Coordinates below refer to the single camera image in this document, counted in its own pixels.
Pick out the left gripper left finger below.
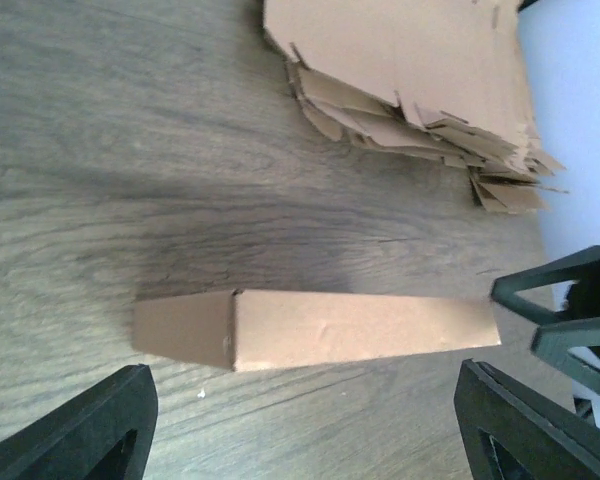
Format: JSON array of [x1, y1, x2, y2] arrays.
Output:
[[0, 364, 158, 479]]

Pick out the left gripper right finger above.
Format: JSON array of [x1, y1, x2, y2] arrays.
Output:
[[454, 359, 600, 479]]

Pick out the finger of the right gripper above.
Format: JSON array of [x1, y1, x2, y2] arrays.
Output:
[[490, 245, 600, 325], [531, 317, 600, 396]]

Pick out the cardboard box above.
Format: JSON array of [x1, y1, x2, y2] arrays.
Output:
[[132, 289, 501, 372]]

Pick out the stack of flat cardboard sheets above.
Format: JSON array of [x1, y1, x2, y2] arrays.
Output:
[[263, 1, 561, 214]]

